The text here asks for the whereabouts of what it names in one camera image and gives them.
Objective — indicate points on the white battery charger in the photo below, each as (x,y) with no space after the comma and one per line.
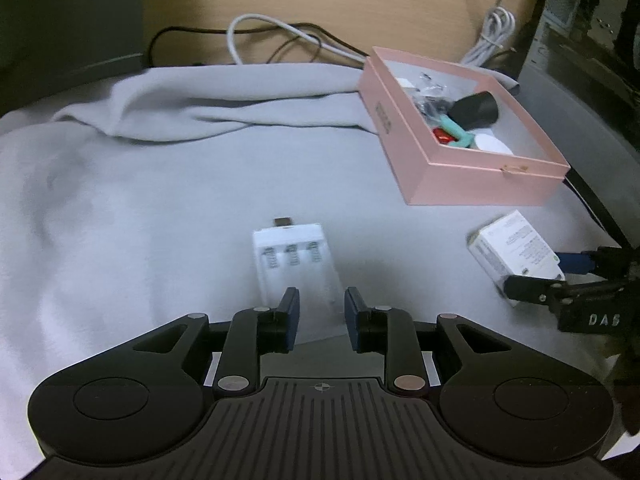
(292,255)

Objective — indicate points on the grey cloth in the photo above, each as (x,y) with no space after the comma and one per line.
(150,185)

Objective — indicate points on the black computer case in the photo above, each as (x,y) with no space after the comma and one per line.
(590,35)

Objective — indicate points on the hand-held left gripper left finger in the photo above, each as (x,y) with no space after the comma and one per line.
(292,320)

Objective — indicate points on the small white printed box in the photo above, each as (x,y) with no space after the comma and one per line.
(515,250)

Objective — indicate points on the clear plastic bag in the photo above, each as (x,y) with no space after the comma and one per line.
(432,87)

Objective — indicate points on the small red item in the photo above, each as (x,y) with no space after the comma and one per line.
(442,135)

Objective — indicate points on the pink box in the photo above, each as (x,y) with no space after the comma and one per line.
(400,110)

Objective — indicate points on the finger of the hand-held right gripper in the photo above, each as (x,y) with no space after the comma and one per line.
(530,287)
(572,261)

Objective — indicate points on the white round jar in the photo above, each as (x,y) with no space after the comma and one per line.
(492,145)

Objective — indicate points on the dark monitor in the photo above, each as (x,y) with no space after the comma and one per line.
(65,10)

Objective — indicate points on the black round object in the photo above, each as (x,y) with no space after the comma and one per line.
(475,107)

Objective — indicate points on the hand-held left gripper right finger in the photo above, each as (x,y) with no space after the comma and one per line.
(352,320)

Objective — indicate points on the teal plastic item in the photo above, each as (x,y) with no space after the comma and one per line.
(457,132)

